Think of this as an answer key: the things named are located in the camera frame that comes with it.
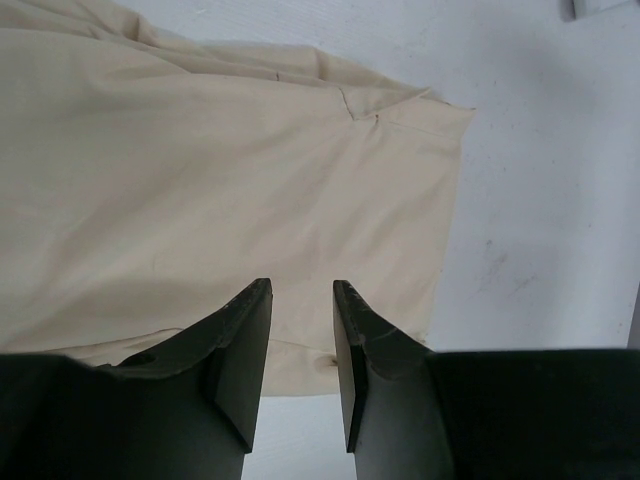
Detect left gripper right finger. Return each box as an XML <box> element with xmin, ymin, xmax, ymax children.
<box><xmin>333</xmin><ymin>280</ymin><xmax>639</xmax><ymax>479</ymax></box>

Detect beige trousers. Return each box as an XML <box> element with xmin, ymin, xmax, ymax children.
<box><xmin>1</xmin><ymin>1</ymin><xmax>473</xmax><ymax>396</ymax></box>

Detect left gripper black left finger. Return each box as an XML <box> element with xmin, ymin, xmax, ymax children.
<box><xmin>1</xmin><ymin>279</ymin><xmax>273</xmax><ymax>479</ymax></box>

